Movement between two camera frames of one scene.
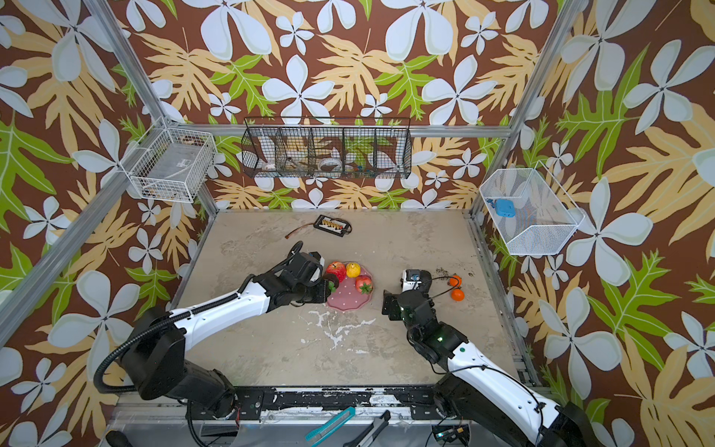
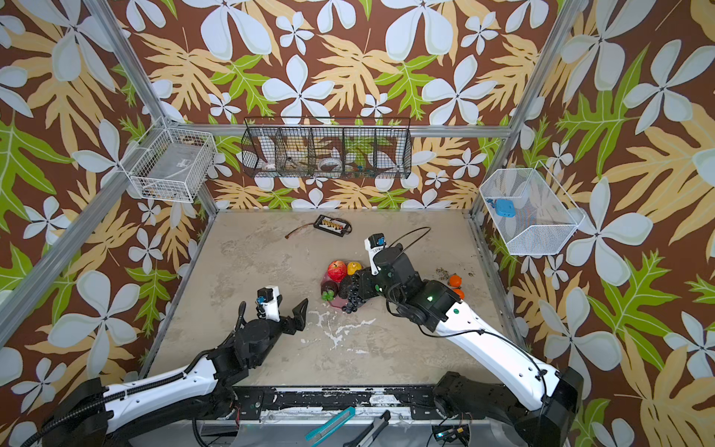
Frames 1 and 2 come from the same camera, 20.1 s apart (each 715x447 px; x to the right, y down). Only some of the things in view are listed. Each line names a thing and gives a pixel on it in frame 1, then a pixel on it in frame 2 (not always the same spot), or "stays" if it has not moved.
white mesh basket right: x=529 y=210 stays
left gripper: x=324 y=289 -> x=299 y=319
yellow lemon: x=353 y=270 stays
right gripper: x=389 y=298 -> x=366 y=278
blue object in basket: x=504 y=208 stays
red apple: x=338 y=269 stays
